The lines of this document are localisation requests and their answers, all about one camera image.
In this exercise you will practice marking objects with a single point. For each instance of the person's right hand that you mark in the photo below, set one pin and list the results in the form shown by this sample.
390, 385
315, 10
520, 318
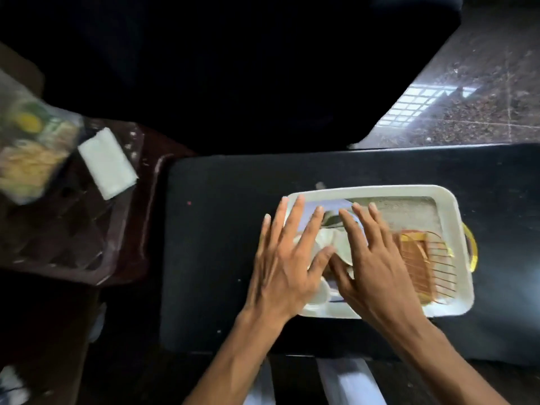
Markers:
379, 282

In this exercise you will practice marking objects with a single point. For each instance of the person's left hand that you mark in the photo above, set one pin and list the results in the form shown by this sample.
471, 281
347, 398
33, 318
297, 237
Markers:
282, 274

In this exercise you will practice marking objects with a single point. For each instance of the person's left forearm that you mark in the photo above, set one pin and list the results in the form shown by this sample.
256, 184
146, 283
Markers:
236, 366

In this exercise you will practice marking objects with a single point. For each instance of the clear zip bag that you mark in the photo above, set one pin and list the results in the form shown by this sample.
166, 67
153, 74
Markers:
25, 172

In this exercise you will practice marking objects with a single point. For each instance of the person's right forearm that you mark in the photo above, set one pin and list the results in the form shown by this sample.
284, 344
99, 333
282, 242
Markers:
447, 371

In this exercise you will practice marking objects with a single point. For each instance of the white printed tray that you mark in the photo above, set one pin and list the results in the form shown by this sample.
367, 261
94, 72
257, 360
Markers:
443, 206

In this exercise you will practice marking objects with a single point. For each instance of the person's white garment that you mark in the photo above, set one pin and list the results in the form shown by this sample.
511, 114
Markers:
350, 388

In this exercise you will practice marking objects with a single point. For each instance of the white paper napkins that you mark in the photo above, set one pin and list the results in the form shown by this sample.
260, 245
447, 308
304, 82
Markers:
107, 164

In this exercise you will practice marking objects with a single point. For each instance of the brown plastic stool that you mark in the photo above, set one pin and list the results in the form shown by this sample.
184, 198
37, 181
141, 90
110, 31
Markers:
139, 231

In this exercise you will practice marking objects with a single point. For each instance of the black armchair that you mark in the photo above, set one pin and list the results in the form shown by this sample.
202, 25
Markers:
253, 80

